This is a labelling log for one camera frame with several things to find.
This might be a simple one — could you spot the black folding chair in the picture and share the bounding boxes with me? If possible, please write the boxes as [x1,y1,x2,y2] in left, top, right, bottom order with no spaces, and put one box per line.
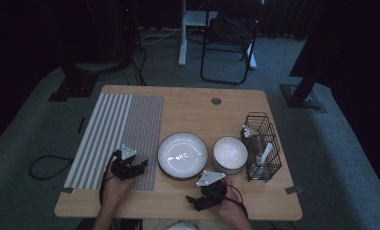
[199,0,266,86]

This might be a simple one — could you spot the white desk frame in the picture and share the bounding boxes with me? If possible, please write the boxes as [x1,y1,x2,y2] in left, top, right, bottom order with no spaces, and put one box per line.
[177,0,258,70]

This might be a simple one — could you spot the black wire basket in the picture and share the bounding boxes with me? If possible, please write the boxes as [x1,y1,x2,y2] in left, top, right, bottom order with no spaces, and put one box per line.
[240,111,282,184]

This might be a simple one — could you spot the person's left hand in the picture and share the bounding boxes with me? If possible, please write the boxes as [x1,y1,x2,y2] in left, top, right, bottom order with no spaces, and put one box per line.
[101,166,135,206]

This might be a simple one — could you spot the white floor cable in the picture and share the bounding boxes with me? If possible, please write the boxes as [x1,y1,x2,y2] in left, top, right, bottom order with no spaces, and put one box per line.
[136,28,184,46]

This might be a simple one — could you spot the small white bowl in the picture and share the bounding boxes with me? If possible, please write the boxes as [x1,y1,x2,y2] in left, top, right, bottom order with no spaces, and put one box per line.
[157,131,210,180]

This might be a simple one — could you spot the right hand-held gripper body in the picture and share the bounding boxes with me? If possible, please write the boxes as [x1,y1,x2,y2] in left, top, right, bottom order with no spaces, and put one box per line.
[195,170,229,206]

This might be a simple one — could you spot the dark cloth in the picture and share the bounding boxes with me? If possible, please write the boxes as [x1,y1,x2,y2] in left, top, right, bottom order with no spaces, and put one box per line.
[210,12,258,44]

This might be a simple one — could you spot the grey striped placemat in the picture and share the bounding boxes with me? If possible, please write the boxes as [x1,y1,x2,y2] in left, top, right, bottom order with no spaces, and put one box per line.
[63,93,165,193]

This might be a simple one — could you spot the black curtain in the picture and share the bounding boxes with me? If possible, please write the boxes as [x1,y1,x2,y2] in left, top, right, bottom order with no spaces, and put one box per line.
[288,0,380,196]

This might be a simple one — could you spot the person's right hand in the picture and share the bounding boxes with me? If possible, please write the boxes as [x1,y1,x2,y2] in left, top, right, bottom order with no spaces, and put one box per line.
[210,176,248,221]

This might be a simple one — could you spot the round grey stand base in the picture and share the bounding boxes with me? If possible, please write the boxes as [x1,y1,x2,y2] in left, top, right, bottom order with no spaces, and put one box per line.
[74,58,129,76]

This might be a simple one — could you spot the black floor cable bundle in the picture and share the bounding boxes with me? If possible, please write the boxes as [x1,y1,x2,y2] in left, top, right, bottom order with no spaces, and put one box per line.
[123,44,148,87]

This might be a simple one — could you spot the black stand base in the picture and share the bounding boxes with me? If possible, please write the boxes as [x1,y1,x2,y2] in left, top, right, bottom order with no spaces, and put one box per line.
[48,61,100,104]

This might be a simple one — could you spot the black metal stand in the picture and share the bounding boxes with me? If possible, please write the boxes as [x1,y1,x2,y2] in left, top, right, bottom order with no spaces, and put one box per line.
[279,73,328,113]

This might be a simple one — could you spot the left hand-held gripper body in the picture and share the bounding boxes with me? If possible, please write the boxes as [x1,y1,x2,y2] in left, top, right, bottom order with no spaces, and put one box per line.
[110,144,138,182]

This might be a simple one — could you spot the dark pleated curtain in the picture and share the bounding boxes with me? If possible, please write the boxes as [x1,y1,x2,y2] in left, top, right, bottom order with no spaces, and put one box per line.
[260,0,310,40]

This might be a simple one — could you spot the black floor cable loop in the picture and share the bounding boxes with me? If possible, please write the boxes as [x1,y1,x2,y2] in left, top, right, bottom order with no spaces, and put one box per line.
[29,154,75,180]

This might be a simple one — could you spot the left hand-held gripper cable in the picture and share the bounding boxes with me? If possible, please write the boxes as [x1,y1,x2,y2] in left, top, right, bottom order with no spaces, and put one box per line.
[99,149,120,205]

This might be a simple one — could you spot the person's light clothing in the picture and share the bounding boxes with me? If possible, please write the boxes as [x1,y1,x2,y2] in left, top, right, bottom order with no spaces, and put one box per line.
[141,218,236,230]

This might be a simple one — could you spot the white chopsticks pair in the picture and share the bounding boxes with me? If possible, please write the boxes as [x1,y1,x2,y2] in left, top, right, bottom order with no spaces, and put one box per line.
[241,125,256,137]
[243,127,260,139]

